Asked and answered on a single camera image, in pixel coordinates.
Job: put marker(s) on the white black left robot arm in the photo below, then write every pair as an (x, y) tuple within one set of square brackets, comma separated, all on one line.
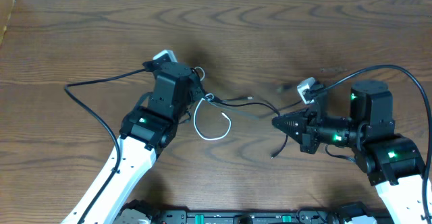
[(145, 131)]

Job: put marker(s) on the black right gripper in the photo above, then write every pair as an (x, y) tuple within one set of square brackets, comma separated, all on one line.
[(306, 133)]

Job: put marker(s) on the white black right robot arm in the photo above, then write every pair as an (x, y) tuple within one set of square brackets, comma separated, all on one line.
[(392, 162)]

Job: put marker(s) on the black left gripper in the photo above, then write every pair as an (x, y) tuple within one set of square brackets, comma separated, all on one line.
[(196, 90)]

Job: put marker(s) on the wooden side panel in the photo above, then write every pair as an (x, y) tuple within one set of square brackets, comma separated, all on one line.
[(6, 7)]

